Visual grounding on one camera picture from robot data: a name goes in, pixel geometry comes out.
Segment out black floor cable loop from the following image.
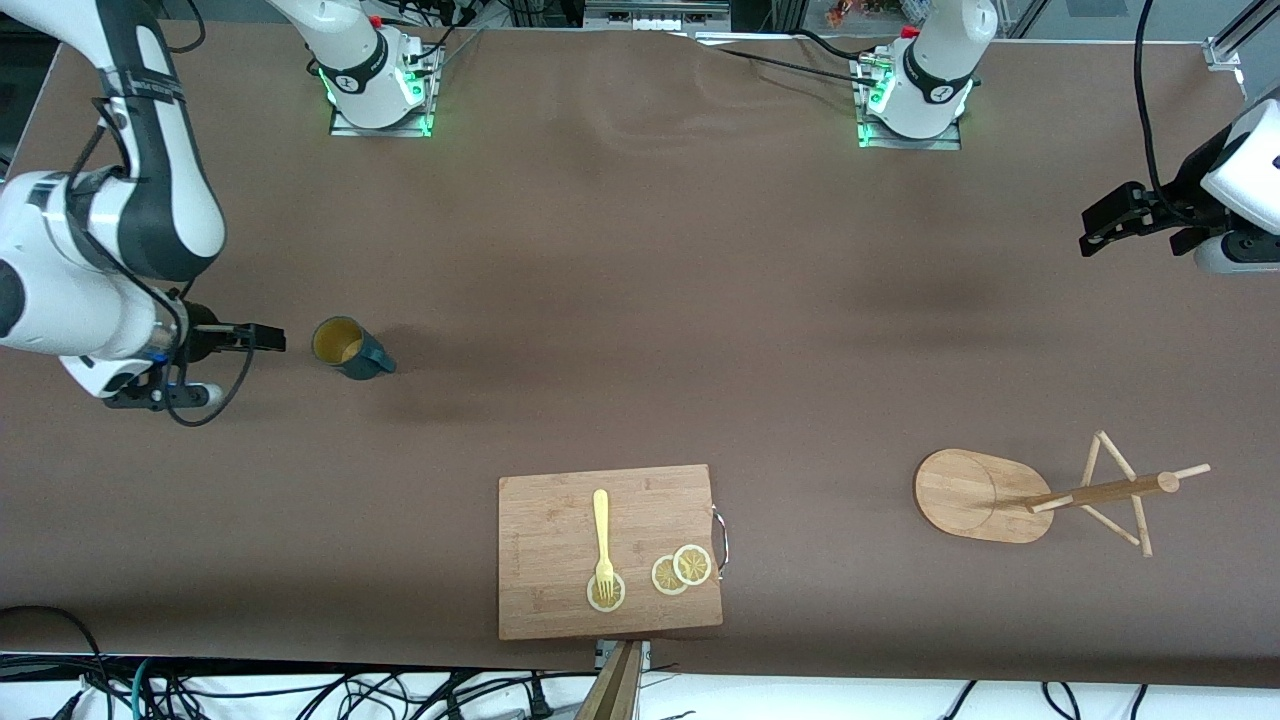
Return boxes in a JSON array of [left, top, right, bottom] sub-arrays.
[[0, 604, 109, 720]]

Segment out wooden mug rack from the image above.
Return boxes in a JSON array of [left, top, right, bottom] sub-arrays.
[[913, 430, 1212, 559]]

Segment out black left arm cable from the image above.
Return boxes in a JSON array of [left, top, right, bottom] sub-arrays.
[[1132, 0, 1169, 198]]

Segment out wooden cutting board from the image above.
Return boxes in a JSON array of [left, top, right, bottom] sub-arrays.
[[497, 463, 730, 642]]

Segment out black table cable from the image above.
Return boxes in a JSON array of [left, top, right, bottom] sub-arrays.
[[793, 28, 883, 63], [698, 42, 883, 89]]

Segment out colourful toy pile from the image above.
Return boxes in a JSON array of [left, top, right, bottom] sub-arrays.
[[825, 0, 933, 29]]

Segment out aluminium frame profile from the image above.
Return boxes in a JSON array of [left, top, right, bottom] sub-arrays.
[[1204, 0, 1280, 73]]

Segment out brown table cover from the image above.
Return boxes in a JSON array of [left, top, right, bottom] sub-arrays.
[[0, 18, 1280, 691]]

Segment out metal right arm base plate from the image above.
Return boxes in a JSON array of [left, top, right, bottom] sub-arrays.
[[329, 40, 434, 138]]

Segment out grey power strip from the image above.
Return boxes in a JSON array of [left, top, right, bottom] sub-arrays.
[[585, 0, 732, 32]]

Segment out dark green ribbed mug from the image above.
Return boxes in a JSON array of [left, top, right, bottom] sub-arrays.
[[311, 316, 397, 382]]

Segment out yellow plastic fork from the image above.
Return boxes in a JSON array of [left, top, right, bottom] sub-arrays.
[[592, 488, 617, 604]]

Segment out wooden beam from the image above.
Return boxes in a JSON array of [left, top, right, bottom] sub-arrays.
[[575, 640, 643, 720]]

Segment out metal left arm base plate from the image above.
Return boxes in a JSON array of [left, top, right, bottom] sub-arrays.
[[855, 50, 963, 151]]

